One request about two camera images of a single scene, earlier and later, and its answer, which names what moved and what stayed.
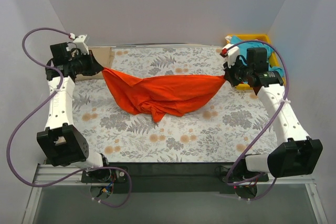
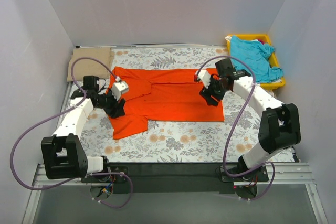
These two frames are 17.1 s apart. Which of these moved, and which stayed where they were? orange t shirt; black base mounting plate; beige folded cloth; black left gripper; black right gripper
Moved: black right gripper; black left gripper; orange t shirt
Stayed: black base mounting plate; beige folded cloth
